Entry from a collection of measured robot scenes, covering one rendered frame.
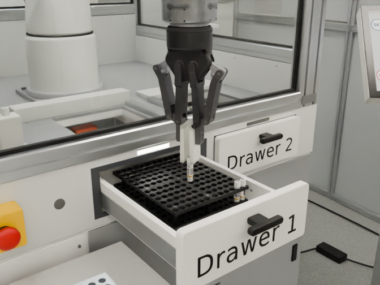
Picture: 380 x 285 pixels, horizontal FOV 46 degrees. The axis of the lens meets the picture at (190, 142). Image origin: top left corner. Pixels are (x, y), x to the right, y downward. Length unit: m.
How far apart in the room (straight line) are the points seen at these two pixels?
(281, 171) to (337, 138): 1.50
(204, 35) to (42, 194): 0.41
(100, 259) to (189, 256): 0.27
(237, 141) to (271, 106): 0.15
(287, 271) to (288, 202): 0.70
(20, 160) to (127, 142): 0.22
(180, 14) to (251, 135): 0.49
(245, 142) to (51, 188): 0.48
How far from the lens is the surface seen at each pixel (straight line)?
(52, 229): 0.92
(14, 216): 0.82
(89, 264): 0.92
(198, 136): 0.78
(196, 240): 0.69
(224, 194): 0.85
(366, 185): 2.73
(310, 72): 1.27
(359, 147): 2.70
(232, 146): 1.08
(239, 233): 0.76
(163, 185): 0.88
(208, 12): 0.72
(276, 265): 1.44
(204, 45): 0.73
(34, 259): 0.93
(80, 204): 0.92
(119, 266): 0.90
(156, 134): 0.96
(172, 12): 0.72
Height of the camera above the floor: 1.28
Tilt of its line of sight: 20 degrees down
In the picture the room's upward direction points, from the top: straight up
